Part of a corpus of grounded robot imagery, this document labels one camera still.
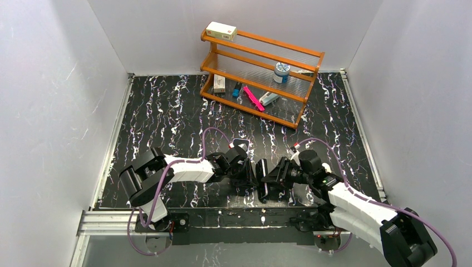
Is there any black phone case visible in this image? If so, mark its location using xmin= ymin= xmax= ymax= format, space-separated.
xmin=255 ymin=159 xmax=270 ymax=204

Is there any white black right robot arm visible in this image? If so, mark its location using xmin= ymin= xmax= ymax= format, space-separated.
xmin=255 ymin=150 xmax=437 ymax=266

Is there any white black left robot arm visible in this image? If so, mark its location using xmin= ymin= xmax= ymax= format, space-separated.
xmin=119 ymin=146 xmax=258 ymax=227

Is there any small white pink gadget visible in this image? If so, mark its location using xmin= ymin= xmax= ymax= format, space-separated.
xmin=322 ymin=163 xmax=332 ymax=174

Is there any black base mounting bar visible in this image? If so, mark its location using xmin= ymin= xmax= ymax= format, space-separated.
xmin=134 ymin=207 xmax=350 ymax=250

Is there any blue marker pen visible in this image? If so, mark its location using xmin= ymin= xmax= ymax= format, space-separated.
xmin=232 ymin=82 xmax=242 ymax=98

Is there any pink highlighter pen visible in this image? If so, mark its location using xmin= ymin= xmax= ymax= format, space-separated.
xmin=243 ymin=86 xmax=265 ymax=112

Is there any small white grey box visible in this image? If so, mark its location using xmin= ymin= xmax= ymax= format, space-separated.
xmin=213 ymin=75 xmax=226 ymax=93

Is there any orange wooden shelf rack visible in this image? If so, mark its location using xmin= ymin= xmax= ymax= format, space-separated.
xmin=200 ymin=31 xmax=325 ymax=128

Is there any blue white round jar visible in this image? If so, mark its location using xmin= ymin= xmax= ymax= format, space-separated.
xmin=273 ymin=62 xmax=291 ymax=83

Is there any white cardboard box red label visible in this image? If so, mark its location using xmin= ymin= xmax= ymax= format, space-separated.
xmin=205 ymin=21 xmax=238 ymax=41

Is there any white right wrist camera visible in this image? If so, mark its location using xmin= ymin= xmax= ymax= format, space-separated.
xmin=290 ymin=143 xmax=300 ymax=165

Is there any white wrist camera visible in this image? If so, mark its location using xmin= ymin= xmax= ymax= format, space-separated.
xmin=290 ymin=143 xmax=300 ymax=165
xmin=229 ymin=138 xmax=250 ymax=152

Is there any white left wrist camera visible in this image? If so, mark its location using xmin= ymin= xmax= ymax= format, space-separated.
xmin=229 ymin=138 xmax=250 ymax=152

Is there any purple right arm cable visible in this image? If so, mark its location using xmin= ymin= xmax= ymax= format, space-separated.
xmin=294 ymin=137 xmax=458 ymax=267

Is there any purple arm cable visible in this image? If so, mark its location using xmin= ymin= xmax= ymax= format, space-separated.
xmin=294 ymin=137 xmax=458 ymax=267
xmin=126 ymin=127 xmax=237 ymax=258

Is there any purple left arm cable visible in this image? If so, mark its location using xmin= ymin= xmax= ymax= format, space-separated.
xmin=126 ymin=127 xmax=237 ymax=258

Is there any aluminium rail frame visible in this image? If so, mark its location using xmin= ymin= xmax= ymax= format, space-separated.
xmin=73 ymin=71 xmax=387 ymax=266

